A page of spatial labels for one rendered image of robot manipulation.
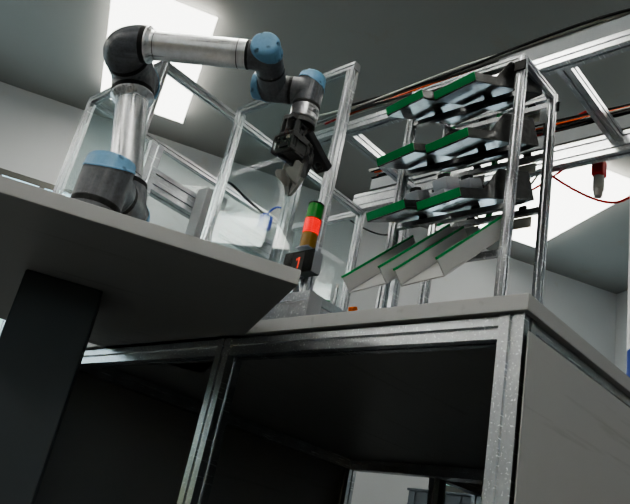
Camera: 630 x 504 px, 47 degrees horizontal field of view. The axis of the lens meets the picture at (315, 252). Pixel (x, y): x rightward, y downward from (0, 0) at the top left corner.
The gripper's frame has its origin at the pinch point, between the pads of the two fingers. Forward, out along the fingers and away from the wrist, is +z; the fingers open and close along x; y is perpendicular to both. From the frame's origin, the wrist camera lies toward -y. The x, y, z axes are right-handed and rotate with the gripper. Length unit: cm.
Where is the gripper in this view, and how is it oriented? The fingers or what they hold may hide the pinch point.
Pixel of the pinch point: (292, 192)
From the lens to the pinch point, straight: 182.2
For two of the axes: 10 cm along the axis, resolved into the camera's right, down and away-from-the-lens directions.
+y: -6.5, -4.2, -6.4
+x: 7.4, -1.3, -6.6
